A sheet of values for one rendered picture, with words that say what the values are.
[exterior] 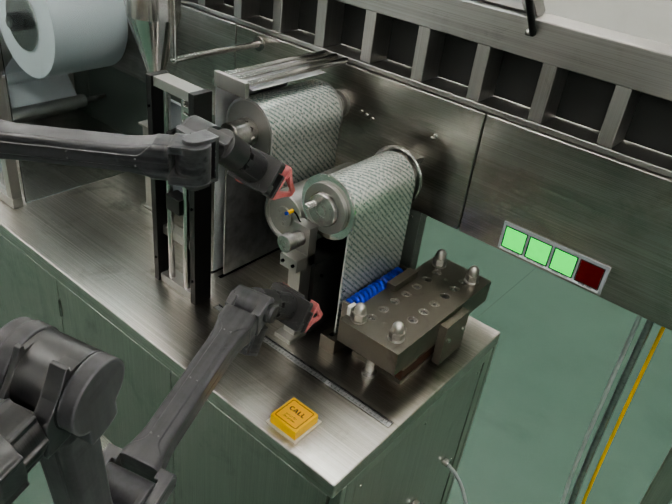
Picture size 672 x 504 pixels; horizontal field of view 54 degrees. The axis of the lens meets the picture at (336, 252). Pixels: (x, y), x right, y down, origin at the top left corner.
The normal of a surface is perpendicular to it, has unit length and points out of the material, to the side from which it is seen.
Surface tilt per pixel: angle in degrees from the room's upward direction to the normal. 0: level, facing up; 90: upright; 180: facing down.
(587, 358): 0
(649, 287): 90
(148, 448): 14
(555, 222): 90
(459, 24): 90
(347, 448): 0
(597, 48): 90
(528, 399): 0
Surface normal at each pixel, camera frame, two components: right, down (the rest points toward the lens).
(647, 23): -0.64, 0.35
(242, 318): 0.14, -0.68
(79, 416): 0.92, 0.37
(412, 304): 0.11, -0.84
